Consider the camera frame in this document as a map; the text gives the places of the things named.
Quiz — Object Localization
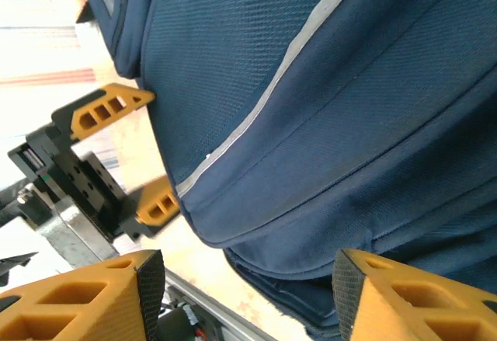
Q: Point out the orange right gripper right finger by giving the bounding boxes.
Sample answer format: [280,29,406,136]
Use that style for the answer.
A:
[333,248,497,341]

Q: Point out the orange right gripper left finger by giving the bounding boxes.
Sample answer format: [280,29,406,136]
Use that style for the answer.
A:
[0,249,166,341]

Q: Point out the navy blue backpack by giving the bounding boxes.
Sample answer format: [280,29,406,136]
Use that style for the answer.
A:
[75,0,497,338]

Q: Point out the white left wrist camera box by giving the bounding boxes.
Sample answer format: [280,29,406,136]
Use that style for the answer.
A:
[36,203,117,269]

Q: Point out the aluminium rail frame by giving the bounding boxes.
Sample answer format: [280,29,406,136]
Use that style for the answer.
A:
[161,269,280,341]

